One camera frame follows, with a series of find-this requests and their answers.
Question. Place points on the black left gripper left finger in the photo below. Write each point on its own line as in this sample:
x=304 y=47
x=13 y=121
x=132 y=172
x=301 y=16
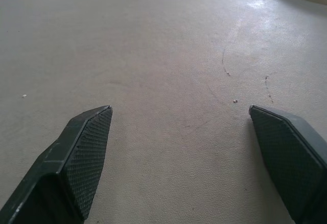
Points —
x=69 y=168

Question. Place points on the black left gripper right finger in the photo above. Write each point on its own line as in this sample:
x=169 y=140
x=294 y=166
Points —
x=291 y=157

